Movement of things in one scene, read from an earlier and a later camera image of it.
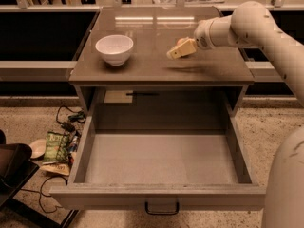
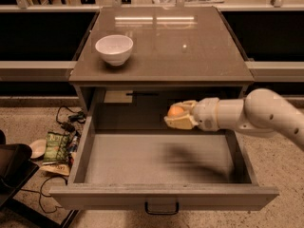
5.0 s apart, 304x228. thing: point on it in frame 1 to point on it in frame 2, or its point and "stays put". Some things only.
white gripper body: [201, 37] to [205, 114]
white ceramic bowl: [115, 48] stays put
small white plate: [38, 147] stays put
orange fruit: [180, 41] to [175, 110]
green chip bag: [57, 147] stays put
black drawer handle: [161, 213] stays put
